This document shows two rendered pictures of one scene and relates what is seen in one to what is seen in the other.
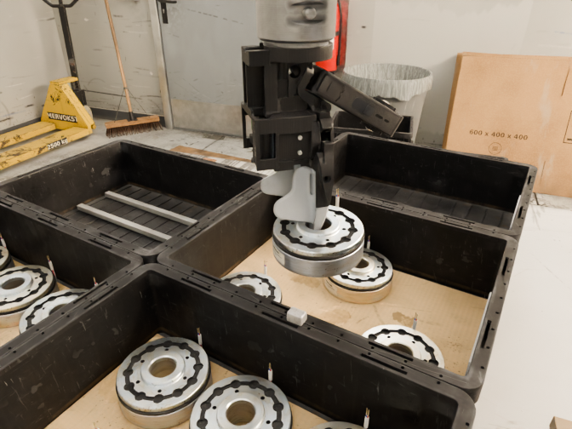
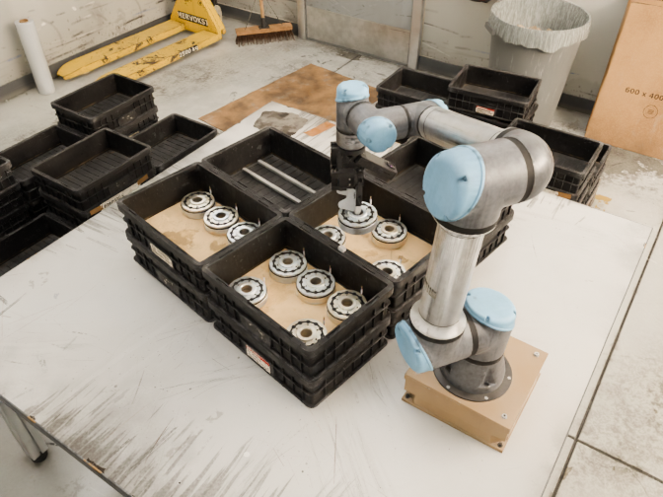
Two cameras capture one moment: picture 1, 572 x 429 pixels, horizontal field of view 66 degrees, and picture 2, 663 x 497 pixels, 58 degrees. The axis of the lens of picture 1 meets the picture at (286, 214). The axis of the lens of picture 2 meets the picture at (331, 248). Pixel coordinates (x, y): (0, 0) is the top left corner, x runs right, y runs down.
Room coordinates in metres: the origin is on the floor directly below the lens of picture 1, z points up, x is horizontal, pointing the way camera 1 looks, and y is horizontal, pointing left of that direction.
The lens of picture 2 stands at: (-0.80, -0.24, 1.97)
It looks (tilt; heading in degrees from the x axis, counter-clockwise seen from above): 41 degrees down; 13
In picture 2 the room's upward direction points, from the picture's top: straight up
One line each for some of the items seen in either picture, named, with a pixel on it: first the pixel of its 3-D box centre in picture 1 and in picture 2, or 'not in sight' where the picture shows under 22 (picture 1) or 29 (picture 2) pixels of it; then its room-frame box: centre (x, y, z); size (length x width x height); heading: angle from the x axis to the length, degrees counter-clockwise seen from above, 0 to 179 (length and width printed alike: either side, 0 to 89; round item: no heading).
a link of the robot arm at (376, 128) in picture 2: not in sight; (378, 126); (0.38, -0.08, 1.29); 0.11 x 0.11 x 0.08; 36
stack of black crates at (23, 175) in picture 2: not in sight; (50, 181); (1.21, 1.58, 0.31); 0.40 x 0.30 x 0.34; 159
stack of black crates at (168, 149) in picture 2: not in sight; (172, 168); (1.44, 1.06, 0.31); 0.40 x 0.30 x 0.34; 159
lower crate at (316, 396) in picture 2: not in sight; (298, 321); (0.23, 0.08, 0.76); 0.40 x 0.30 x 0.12; 59
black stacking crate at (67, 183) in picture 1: (138, 214); (278, 181); (0.69, 0.27, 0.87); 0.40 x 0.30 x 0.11; 59
